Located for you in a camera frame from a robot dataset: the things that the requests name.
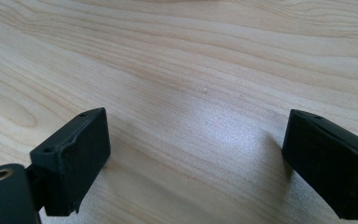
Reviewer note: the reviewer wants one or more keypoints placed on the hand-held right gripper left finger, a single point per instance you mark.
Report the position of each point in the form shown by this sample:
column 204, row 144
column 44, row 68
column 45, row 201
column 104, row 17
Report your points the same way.
column 74, row 161

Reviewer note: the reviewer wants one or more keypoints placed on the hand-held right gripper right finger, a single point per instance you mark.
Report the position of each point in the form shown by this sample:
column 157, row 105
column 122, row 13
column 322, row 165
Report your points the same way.
column 329, row 161

